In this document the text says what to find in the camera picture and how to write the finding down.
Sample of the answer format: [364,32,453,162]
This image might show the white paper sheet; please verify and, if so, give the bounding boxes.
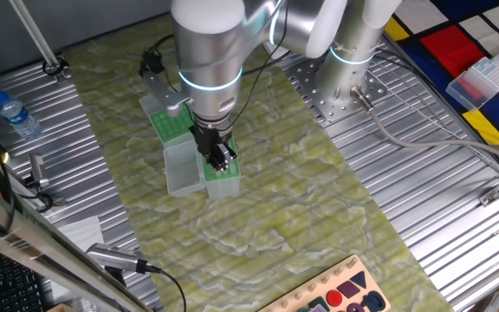
[56,215,106,253]

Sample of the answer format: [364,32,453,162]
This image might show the clear water bottle blue cap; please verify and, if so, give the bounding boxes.
[0,89,42,140]

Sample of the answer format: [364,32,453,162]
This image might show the thick grey robot cable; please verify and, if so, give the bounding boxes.
[348,85,499,172]

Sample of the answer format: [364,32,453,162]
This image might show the wooden shape puzzle board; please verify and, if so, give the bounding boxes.
[256,254,392,312]

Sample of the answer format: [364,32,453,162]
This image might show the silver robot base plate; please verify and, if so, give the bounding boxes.
[290,51,389,127]

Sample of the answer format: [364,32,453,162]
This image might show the navy triangle puzzle piece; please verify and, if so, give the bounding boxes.
[350,270,368,289]

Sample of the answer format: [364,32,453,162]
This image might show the blue rounded puzzle piece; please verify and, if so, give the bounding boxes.
[360,289,387,312]

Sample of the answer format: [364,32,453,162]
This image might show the green marble pattern mat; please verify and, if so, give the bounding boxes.
[62,12,455,312]

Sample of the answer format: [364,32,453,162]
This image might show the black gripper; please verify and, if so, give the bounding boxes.
[191,123,239,173]

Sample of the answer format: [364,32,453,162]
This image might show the teal puzzle piece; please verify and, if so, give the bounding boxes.
[308,296,331,312]

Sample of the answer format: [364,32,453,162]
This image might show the red circle puzzle piece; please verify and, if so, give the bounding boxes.
[326,289,344,308]

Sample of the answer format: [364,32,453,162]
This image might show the black camera cable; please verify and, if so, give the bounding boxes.
[145,263,189,312]

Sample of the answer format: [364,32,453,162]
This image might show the black pole base clamp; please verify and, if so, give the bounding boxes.
[42,55,70,83]

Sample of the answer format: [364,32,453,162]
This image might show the purple square puzzle piece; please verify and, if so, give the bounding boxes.
[336,280,362,300]

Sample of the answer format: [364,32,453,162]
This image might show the silver depth camera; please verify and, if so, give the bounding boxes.
[85,242,149,275]

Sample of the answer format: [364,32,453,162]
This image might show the silver camera on black clamp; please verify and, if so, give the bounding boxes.
[23,153,55,213]

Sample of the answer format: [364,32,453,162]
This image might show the colour block patterned mat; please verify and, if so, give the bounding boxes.
[383,0,499,170]

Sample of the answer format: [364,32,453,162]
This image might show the slanted aluminium pole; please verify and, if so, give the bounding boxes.
[9,0,67,83]

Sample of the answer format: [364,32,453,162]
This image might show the aluminium frame beam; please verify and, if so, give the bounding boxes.
[0,172,153,312]

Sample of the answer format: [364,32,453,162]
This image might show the black keyboard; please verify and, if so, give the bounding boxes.
[0,244,49,312]

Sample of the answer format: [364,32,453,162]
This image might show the clear tip box green rack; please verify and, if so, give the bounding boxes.
[139,94,195,147]
[162,129,242,200]

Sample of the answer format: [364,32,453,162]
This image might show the clear box white tip rack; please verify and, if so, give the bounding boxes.
[444,56,499,112]

